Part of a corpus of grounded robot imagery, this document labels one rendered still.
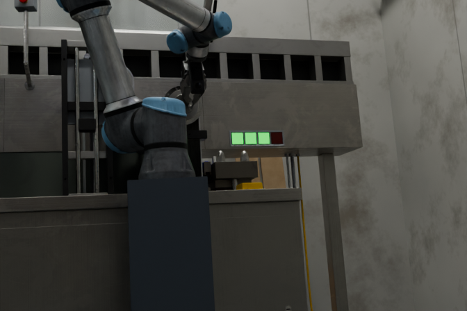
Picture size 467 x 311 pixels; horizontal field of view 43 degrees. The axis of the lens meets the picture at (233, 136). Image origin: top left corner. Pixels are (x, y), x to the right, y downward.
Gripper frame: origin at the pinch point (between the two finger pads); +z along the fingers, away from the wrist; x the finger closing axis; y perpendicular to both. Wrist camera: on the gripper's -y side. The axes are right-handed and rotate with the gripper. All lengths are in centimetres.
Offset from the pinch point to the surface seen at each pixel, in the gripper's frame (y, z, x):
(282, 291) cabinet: -66, 26, -22
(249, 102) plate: 32, 21, -35
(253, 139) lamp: 18, 32, -35
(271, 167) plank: 162, 178, -117
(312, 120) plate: 25, 27, -64
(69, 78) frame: 1.5, -8.9, 42.3
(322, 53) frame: 50, 6, -72
